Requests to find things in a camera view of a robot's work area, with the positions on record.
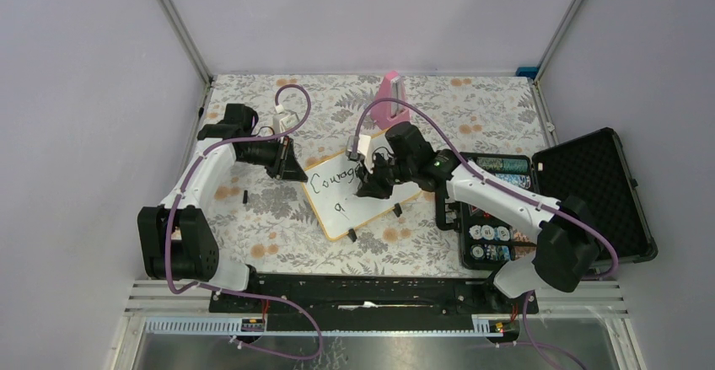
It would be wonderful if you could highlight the floral table mat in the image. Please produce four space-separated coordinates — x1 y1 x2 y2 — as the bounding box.
159 74 551 279

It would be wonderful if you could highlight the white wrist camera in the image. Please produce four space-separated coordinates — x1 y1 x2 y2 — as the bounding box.
272 111 300 134
346 134 373 173

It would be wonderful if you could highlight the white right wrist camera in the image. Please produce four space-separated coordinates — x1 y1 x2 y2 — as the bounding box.
346 134 373 173

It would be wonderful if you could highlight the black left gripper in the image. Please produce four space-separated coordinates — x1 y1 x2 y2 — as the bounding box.
239 133 308 181

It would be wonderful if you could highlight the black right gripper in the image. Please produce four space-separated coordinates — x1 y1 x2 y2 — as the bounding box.
357 150 416 200

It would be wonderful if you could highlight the blue corner bracket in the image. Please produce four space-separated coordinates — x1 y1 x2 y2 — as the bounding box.
515 67 540 80

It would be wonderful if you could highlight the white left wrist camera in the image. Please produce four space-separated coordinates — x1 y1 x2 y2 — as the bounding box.
272 111 300 134

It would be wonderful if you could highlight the black poker chip case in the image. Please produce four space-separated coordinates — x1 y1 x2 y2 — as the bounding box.
435 127 659 271

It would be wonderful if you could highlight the yellow framed whiteboard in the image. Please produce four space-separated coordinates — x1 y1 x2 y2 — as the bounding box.
303 151 421 241

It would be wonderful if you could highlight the blue white chip stack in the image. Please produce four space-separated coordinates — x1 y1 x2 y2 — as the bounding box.
495 173 532 190

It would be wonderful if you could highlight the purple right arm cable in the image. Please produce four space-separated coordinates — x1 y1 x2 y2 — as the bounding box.
346 97 620 370

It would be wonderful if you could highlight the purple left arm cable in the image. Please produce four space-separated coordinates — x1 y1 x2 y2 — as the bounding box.
163 83 325 362

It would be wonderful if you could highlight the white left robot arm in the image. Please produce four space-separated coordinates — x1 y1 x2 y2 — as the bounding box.
137 104 308 312

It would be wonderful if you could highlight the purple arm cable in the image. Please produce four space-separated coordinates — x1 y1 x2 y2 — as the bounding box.
163 83 325 362
346 97 620 370

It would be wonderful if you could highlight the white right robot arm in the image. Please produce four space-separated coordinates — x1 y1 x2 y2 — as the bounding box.
347 122 601 313

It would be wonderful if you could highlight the black mounting base plate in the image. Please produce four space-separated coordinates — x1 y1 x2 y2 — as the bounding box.
209 273 539 332

